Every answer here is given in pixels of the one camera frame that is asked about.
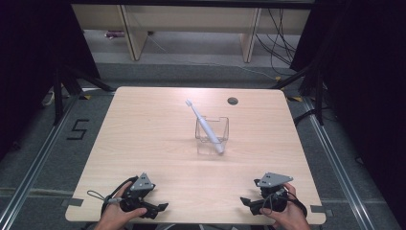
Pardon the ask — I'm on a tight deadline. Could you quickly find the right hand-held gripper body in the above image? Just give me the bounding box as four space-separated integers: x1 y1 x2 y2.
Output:
254 172 294 214

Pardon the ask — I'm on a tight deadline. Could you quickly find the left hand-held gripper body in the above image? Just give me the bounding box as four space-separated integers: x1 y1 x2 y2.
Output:
119 172 156 214

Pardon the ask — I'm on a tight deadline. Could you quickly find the clear plastic container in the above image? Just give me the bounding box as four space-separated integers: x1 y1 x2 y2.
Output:
194 116 231 157

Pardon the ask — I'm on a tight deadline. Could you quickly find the white electric toothbrush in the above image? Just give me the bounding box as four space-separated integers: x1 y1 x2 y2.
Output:
185 99 226 155

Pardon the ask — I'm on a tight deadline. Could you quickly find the person's right hand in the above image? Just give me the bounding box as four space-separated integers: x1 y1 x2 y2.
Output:
259 182 312 230

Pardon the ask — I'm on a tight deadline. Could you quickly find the person's left hand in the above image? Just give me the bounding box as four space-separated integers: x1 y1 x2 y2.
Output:
94 182 148 230

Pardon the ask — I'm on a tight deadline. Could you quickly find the black metal stand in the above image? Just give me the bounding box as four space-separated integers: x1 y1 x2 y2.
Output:
52 62 117 127
271 62 326 127

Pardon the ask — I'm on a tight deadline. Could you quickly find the pink object under shelf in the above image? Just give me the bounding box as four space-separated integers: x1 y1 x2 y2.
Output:
103 30 126 40

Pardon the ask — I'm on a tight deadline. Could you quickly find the light wooden shelf unit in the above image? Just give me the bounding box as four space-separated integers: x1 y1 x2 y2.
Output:
70 3 311 63

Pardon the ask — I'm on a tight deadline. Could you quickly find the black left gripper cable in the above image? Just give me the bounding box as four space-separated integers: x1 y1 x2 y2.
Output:
101 176 139 218

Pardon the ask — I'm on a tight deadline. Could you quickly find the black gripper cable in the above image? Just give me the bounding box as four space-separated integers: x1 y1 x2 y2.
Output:
101 176 139 218
263 188 308 219

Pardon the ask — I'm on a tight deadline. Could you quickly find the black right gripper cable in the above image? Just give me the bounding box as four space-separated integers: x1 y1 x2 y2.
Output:
263 188 308 219

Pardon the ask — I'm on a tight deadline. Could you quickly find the grey cord loop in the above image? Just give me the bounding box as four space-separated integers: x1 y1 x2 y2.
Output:
86 190 123 204

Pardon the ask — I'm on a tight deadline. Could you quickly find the metal floor rail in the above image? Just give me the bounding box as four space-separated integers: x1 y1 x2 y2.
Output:
302 95 386 230
0 94 81 230

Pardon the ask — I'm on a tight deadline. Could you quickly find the thick black floor cable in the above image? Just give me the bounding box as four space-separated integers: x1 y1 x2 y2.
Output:
292 107 318 127

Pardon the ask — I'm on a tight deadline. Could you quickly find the thin white floor cable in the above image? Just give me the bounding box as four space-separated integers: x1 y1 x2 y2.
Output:
147 34 280 81

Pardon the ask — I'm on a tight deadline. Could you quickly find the white coiled cable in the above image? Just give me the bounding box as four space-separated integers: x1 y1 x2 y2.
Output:
40 90 56 107

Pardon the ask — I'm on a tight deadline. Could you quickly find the bundle of black cables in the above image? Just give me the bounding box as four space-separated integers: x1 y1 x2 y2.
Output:
254 8 299 77

